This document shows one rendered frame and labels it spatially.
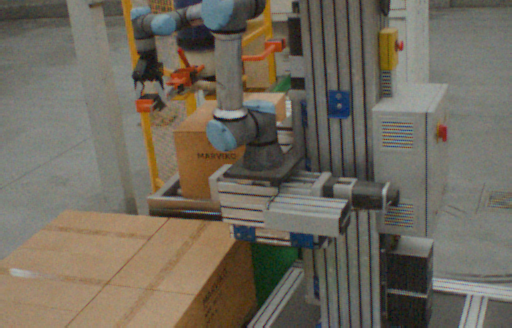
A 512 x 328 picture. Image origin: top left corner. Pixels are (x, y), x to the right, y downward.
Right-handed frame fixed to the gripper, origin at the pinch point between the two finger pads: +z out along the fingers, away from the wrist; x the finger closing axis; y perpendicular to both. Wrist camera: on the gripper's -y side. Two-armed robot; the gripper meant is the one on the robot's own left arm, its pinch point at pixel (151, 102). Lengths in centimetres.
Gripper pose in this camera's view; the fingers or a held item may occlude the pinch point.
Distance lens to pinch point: 253.6
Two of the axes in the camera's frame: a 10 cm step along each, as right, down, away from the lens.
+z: 0.9, 9.2, 3.7
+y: 2.7, -3.8, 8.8
